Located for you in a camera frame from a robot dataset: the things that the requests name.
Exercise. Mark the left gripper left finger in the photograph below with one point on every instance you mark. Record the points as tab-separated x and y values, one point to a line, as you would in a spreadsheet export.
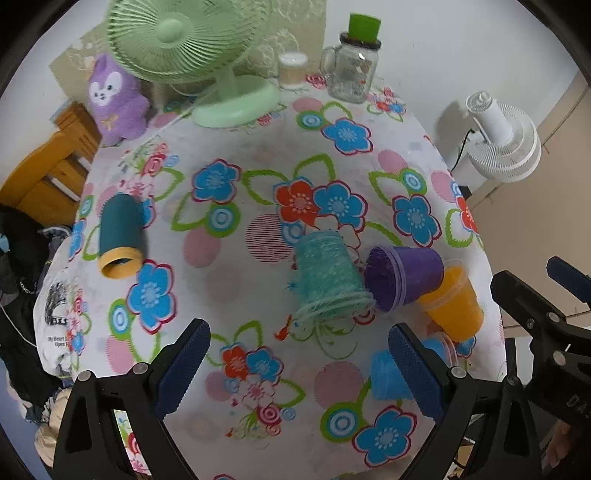
89	445

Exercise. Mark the floral tablecloth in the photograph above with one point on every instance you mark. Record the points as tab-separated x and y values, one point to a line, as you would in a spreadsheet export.
222	212

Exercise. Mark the purple plush toy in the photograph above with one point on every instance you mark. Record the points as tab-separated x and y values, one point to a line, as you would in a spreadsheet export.
117	105

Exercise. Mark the teal textured plastic cup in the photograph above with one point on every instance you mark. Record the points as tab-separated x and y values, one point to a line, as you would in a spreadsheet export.
329	285

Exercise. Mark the white standing fan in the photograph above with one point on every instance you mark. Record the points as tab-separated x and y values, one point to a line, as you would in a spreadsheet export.
506	146

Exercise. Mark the pile of dark clothes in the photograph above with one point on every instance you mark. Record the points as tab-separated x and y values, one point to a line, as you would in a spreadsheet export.
21	267

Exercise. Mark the wooden chair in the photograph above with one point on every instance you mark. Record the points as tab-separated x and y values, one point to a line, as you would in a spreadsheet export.
47	185

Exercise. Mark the beige patterned board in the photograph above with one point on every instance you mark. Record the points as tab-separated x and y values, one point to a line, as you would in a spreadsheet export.
294	26

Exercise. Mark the green cup on jar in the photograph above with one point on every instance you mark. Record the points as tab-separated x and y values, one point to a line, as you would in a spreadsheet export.
364	28

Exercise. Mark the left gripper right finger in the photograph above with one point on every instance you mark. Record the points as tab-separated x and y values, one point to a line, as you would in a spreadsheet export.
507	446

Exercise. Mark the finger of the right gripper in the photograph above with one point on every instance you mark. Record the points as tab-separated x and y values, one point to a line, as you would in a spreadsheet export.
545	323
570	278

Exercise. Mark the purple plastic cup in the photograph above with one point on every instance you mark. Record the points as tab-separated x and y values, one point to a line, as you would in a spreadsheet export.
398	276

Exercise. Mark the glass mug jar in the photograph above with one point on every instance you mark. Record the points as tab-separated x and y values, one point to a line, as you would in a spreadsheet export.
350	67

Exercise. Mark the white printed t-shirt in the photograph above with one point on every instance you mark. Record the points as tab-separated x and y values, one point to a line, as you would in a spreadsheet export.
50	315

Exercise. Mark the dark teal cup yellow rim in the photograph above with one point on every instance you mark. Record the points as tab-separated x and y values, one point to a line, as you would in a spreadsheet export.
120	238

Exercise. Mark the green desk fan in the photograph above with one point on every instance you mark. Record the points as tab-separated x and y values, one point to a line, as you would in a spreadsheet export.
176	42

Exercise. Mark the orange plastic cup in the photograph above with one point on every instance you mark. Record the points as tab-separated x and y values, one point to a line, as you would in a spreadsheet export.
454	305

